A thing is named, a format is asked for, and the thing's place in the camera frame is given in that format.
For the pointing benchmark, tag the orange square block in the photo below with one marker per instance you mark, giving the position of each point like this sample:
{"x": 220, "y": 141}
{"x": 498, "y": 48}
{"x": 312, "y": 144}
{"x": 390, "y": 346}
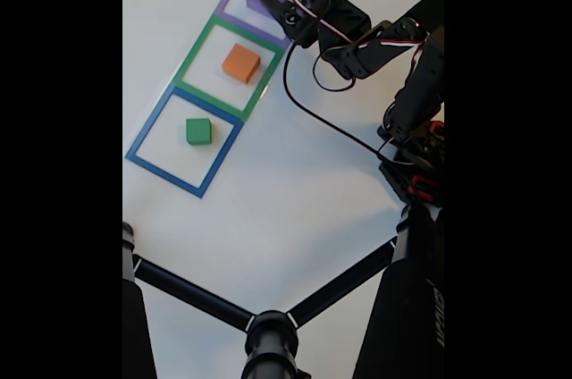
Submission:
{"x": 240, "y": 61}

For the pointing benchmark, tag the green square block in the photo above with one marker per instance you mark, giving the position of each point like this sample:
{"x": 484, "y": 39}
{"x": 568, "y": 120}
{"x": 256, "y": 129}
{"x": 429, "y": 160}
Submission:
{"x": 198, "y": 131}

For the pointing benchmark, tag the green square frame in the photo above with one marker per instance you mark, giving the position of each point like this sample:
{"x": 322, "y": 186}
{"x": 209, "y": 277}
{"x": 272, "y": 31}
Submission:
{"x": 263, "y": 79}

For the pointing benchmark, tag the blue square frame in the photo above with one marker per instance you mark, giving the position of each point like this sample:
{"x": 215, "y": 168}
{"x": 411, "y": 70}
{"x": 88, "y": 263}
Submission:
{"x": 223, "y": 153}

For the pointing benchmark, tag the black camera tripod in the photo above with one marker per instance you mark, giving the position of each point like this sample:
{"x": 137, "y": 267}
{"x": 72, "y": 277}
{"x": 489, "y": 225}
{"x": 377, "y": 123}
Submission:
{"x": 402, "y": 307}

